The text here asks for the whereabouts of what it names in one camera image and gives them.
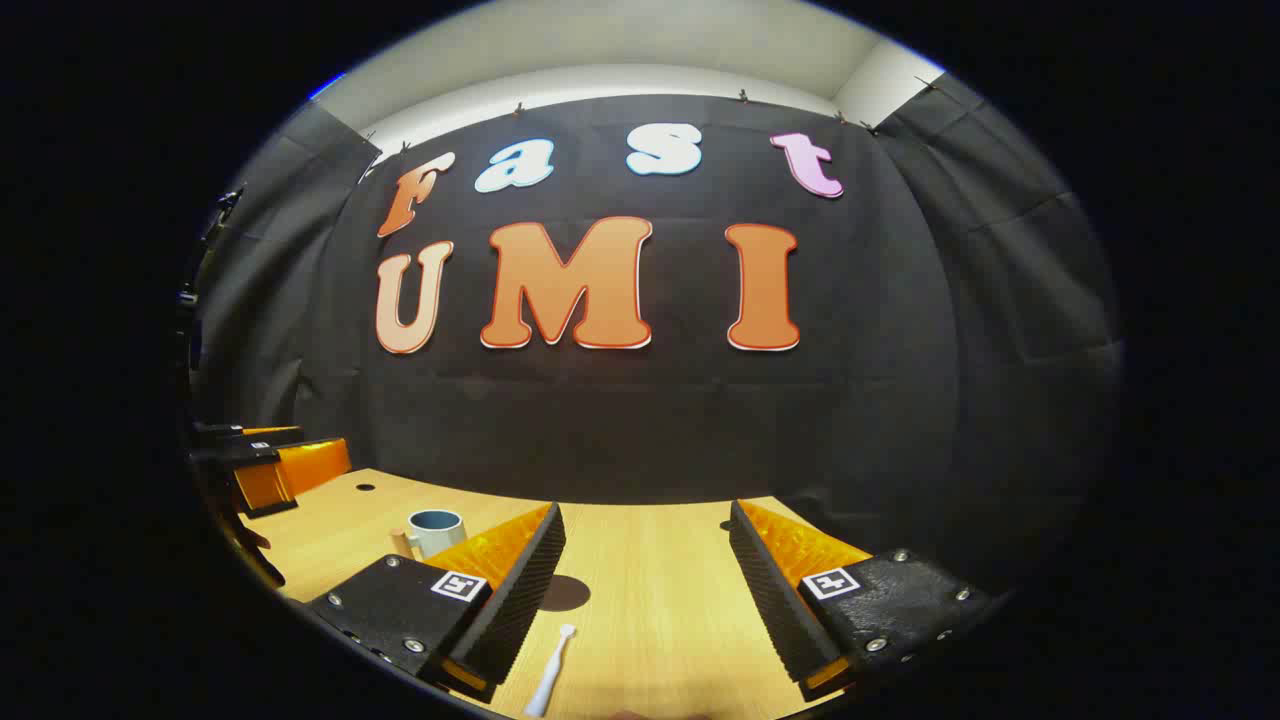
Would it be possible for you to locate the white toothbrush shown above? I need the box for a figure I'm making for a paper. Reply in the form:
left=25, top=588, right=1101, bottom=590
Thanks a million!
left=523, top=624, right=578, bottom=719

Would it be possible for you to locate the grey cup with wooden handle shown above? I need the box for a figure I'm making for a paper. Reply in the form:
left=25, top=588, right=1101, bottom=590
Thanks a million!
left=390, top=509, right=468, bottom=561

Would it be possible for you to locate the wooden desktop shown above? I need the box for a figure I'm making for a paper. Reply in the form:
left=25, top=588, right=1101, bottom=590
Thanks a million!
left=240, top=467, right=851, bottom=720

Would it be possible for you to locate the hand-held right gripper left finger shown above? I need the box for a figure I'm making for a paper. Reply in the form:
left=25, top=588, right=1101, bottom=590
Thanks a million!
left=305, top=502, right=567, bottom=703

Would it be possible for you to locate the dark brown round coaster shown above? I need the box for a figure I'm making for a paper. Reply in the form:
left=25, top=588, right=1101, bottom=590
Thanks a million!
left=540, top=575, right=591, bottom=612

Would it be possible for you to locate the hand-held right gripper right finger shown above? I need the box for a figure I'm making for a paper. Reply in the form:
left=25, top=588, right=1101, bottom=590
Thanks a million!
left=728, top=499, right=993, bottom=705

